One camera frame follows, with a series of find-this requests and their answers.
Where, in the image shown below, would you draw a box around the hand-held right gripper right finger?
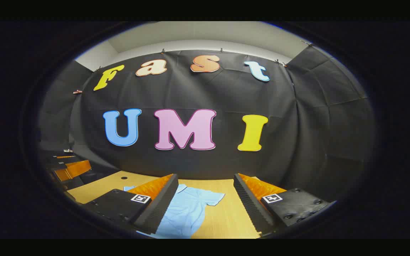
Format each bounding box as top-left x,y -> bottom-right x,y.
233,173 -> 337,237

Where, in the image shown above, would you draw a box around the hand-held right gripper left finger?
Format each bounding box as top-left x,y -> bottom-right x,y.
82,173 -> 179,236

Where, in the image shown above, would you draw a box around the light blue T-shirt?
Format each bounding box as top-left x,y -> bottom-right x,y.
124,184 -> 226,239

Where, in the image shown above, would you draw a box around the black backdrop cloth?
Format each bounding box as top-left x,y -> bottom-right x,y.
38,46 -> 376,203

